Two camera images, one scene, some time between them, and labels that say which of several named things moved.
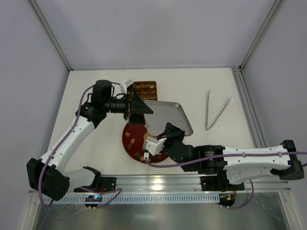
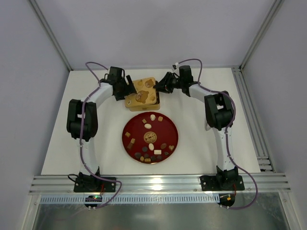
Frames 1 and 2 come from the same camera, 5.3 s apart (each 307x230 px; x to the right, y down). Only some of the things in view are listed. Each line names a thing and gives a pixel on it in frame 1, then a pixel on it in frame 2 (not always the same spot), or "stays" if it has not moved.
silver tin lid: x=164 y=112 -> x=146 y=95
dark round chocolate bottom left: x=137 y=155 stays
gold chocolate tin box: x=146 y=90 -> x=147 y=108
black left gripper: x=130 y=104 -> x=125 y=88
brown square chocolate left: x=127 y=134 stays
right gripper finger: x=171 y=132 -> x=160 y=86
